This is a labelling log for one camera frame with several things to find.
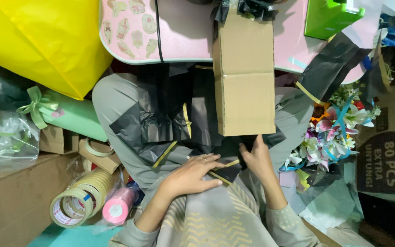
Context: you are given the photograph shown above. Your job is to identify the person's left hand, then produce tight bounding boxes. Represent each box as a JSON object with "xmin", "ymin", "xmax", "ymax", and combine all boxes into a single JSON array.
[{"xmin": 159, "ymin": 153, "xmax": 226, "ymax": 199}]

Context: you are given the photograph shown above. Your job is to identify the person's right hand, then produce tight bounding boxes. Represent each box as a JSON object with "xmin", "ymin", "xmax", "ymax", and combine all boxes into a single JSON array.
[{"xmin": 239, "ymin": 134, "xmax": 280, "ymax": 183}]

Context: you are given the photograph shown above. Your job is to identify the black gold-edged wrapping sheet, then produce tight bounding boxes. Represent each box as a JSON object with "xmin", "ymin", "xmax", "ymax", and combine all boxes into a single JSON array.
[{"xmin": 208, "ymin": 134, "xmax": 287, "ymax": 185}]

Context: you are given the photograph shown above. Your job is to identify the person's grey zigzag tunic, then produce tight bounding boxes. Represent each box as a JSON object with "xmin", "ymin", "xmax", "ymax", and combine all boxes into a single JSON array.
[{"xmin": 109, "ymin": 170, "xmax": 329, "ymax": 247}]

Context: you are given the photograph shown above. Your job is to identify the pile of black wrapping sheets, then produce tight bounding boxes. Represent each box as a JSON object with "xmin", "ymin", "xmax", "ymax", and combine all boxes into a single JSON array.
[{"xmin": 109, "ymin": 63, "xmax": 225, "ymax": 169}]

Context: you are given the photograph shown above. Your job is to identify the pink ribbon roll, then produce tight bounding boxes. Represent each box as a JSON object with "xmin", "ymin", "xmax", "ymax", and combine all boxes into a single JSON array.
[{"xmin": 102, "ymin": 187, "xmax": 136, "ymax": 226}]

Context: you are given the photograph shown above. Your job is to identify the colourful artificial flower bouquet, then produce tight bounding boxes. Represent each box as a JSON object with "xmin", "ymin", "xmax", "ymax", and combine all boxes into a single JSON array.
[{"xmin": 279, "ymin": 82, "xmax": 382, "ymax": 191}]

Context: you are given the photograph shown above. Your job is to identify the flat brown cardboard box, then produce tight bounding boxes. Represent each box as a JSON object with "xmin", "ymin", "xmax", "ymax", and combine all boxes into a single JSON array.
[{"xmin": 78, "ymin": 139, "xmax": 122, "ymax": 175}]

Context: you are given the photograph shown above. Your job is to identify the pale teal wrapping paper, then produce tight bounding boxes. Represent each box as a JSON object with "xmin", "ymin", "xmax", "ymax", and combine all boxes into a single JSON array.
[{"xmin": 288, "ymin": 161, "xmax": 365, "ymax": 234}]

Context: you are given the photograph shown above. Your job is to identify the long brown cardboard box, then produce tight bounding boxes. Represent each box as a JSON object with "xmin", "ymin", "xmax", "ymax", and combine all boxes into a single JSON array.
[{"xmin": 212, "ymin": 8, "xmax": 276, "ymax": 137}]

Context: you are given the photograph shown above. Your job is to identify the single beige tape roll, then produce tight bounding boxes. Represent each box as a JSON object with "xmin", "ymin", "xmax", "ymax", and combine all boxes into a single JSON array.
[{"xmin": 84, "ymin": 138, "xmax": 115, "ymax": 158}]

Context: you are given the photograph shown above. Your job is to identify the person's grey trousers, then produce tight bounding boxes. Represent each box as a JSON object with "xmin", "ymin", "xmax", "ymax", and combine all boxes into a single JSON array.
[{"xmin": 92, "ymin": 73, "xmax": 315, "ymax": 193}]

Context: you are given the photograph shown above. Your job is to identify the light blue tape strip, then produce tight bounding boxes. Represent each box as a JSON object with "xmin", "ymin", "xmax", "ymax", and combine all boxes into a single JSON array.
[{"xmin": 288, "ymin": 56, "xmax": 308, "ymax": 70}]

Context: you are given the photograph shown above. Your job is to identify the stack of clear tape rolls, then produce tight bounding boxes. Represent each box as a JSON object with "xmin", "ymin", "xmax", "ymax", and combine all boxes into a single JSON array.
[{"xmin": 49, "ymin": 168, "xmax": 116, "ymax": 228}]

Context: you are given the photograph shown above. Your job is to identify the black sheet with yellow edge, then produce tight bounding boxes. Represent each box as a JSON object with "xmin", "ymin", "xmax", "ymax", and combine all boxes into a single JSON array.
[{"xmin": 295, "ymin": 32, "xmax": 373, "ymax": 106}]

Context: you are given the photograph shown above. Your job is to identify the mint green wrapped bouquet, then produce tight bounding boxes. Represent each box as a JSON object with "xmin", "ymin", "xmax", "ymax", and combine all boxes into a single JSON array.
[{"xmin": 16, "ymin": 86, "xmax": 108, "ymax": 143}]

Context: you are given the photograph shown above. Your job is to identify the printed brown black carton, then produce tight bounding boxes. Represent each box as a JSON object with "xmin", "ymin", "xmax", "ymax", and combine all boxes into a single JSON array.
[{"xmin": 355, "ymin": 17, "xmax": 395, "ymax": 197}]

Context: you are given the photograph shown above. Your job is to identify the turquoise mat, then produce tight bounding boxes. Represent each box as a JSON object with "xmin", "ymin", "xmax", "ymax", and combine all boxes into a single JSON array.
[{"xmin": 27, "ymin": 222, "xmax": 124, "ymax": 247}]

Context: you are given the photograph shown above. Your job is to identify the small brown paper box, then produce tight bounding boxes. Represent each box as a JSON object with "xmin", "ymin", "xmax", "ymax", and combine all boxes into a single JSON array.
[{"xmin": 39, "ymin": 124, "xmax": 80, "ymax": 155}]

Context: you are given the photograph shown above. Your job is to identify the pink table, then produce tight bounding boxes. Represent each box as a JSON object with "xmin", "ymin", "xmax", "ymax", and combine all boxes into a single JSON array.
[{"xmin": 99, "ymin": 0, "xmax": 384, "ymax": 85}]

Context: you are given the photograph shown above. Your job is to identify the crumpled black plastic wrap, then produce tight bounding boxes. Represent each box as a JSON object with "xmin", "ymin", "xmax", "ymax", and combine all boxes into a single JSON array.
[{"xmin": 210, "ymin": 0, "xmax": 280, "ymax": 24}]

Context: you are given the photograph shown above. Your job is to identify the group of beige stickers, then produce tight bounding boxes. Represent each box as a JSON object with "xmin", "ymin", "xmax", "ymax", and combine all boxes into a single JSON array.
[{"xmin": 102, "ymin": 0, "xmax": 159, "ymax": 59}]

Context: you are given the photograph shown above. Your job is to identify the bright green box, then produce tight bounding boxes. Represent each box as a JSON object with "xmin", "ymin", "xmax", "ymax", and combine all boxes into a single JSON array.
[{"xmin": 304, "ymin": 0, "xmax": 366, "ymax": 40}]

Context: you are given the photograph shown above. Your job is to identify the large brown cardboard carton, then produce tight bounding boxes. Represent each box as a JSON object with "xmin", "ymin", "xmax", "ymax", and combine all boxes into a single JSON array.
[{"xmin": 0, "ymin": 153, "xmax": 83, "ymax": 247}]

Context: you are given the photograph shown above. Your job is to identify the clear plastic bag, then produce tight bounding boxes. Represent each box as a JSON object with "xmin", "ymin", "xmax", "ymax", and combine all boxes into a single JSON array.
[{"xmin": 0, "ymin": 110, "xmax": 41, "ymax": 176}]

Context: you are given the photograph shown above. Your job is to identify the yellow plastic bag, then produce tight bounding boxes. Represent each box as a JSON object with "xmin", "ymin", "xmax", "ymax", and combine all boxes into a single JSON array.
[{"xmin": 0, "ymin": 0, "xmax": 114, "ymax": 101}]

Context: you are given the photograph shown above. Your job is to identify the dark green wrapped bouquet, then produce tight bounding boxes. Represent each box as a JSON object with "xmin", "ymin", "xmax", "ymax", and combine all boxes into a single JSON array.
[{"xmin": 0, "ymin": 61, "xmax": 33, "ymax": 111}]

